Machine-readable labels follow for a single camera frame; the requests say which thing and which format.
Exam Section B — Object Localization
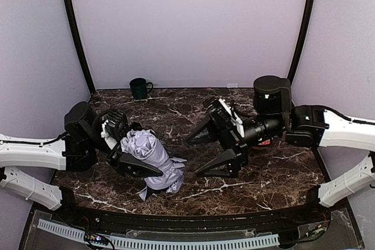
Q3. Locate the lavender folding umbrella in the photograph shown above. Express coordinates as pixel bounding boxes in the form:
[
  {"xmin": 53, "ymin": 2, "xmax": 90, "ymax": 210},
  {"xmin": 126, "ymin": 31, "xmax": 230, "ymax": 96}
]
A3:
[{"xmin": 120, "ymin": 129, "xmax": 186, "ymax": 201}]

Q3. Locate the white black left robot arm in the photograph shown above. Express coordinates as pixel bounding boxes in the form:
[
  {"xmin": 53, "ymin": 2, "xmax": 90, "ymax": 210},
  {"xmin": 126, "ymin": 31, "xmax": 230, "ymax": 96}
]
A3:
[{"xmin": 1, "ymin": 101, "xmax": 163, "ymax": 211}]

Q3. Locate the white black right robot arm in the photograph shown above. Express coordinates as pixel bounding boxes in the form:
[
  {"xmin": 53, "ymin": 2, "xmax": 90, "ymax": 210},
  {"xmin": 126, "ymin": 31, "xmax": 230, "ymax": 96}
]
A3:
[{"xmin": 186, "ymin": 76, "xmax": 374, "ymax": 208}]

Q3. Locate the red patterned ceramic bowl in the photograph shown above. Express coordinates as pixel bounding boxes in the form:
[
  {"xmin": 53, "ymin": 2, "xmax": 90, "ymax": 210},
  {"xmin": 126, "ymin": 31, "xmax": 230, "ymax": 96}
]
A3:
[{"xmin": 253, "ymin": 139, "xmax": 272, "ymax": 150}]

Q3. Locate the black cup holder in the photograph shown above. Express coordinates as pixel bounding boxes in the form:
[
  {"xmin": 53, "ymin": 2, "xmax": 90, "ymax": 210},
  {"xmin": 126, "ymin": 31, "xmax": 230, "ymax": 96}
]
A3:
[{"xmin": 129, "ymin": 78, "xmax": 154, "ymax": 100}]

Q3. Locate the white tape label on wall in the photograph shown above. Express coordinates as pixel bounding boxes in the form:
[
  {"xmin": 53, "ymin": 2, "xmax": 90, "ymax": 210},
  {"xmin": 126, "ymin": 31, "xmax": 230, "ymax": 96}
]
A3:
[{"xmin": 227, "ymin": 83, "xmax": 238, "ymax": 88}]

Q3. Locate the grey slotted cable duct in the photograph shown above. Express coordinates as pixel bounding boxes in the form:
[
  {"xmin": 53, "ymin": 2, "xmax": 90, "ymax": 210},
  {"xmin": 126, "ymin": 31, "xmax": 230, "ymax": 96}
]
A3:
[{"xmin": 37, "ymin": 219, "xmax": 280, "ymax": 250}]

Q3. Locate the small circuit board with wires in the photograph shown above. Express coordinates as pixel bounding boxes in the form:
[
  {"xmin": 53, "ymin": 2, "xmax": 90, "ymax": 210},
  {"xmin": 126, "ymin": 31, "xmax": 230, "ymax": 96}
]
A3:
[{"xmin": 83, "ymin": 231, "xmax": 115, "ymax": 250}]

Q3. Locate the black front table rail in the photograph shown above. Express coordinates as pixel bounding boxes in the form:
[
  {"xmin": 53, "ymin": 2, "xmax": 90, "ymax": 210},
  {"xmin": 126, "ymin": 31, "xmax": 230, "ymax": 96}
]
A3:
[{"xmin": 54, "ymin": 187, "xmax": 331, "ymax": 233}]

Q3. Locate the black left corner post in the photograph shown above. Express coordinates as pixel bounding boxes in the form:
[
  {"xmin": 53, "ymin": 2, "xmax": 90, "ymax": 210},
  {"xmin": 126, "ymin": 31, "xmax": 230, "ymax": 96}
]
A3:
[{"xmin": 64, "ymin": 0, "xmax": 96, "ymax": 96}]

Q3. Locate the black corner post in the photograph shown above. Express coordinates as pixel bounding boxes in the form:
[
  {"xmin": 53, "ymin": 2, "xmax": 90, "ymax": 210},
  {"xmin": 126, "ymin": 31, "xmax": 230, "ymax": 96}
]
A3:
[
  {"xmin": 64, "ymin": 0, "xmax": 96, "ymax": 96},
  {"xmin": 287, "ymin": 0, "xmax": 314, "ymax": 84}
]

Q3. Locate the black right corner post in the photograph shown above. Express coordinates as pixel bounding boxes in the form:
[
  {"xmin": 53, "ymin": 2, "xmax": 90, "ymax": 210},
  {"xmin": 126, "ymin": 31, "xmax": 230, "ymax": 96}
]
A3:
[{"xmin": 287, "ymin": 0, "xmax": 314, "ymax": 84}]

